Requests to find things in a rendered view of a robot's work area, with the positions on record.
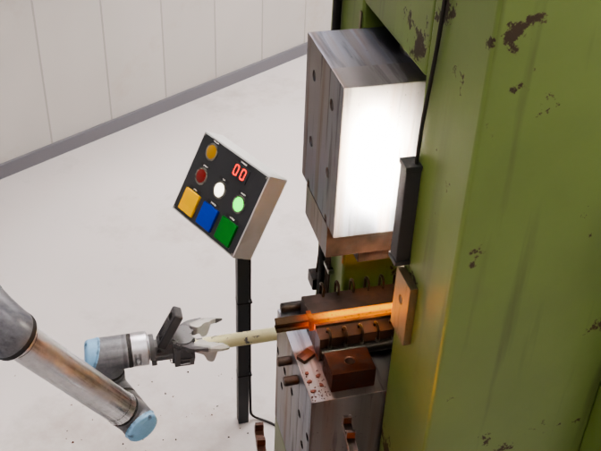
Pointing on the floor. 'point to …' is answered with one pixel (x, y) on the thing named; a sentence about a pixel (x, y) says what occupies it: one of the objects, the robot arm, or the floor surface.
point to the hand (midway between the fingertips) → (224, 331)
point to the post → (241, 345)
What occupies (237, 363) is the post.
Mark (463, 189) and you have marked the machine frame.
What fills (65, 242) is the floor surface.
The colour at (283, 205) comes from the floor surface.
